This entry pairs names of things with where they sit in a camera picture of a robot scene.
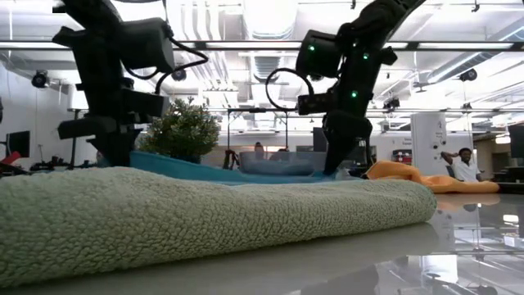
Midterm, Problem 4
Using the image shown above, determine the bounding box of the black camera cable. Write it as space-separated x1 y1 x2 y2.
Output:
124 28 210 96
264 67 316 112

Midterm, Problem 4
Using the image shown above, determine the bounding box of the grey plastic bin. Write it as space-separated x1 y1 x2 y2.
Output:
238 150 328 177

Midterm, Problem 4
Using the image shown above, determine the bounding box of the black computer monitor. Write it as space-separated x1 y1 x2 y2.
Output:
313 126 368 165

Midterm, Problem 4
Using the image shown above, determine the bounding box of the black wall monitor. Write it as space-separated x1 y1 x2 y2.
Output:
6 130 32 159

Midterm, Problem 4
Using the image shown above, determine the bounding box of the white pillar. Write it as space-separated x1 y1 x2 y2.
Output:
410 112 449 177

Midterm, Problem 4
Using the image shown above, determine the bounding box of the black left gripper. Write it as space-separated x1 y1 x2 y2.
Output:
56 79 142 168

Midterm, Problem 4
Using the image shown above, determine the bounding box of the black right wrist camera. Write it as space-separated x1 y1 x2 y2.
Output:
297 93 337 116

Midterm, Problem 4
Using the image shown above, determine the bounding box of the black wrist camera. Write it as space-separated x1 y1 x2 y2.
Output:
297 93 337 116
120 88 171 120

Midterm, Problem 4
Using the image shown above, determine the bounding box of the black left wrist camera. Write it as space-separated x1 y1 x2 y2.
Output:
120 88 171 120

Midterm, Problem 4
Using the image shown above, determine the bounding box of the orange microfiber towel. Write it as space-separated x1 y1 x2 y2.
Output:
363 160 501 195

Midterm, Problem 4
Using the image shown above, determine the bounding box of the black tripod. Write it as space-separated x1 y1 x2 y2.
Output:
67 108 81 170

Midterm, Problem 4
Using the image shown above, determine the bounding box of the pale green microfiber towel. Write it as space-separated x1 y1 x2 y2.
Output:
0 166 438 288

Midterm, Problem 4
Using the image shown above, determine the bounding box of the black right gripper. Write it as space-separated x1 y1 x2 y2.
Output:
322 77 374 176

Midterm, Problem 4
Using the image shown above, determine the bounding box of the black left camera cable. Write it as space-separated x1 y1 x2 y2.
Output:
124 28 210 96

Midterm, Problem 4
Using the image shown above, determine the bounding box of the black right camera cable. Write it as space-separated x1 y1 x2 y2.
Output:
264 67 316 112

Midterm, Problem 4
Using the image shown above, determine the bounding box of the small potted green plant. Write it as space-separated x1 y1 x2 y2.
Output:
138 97 222 165

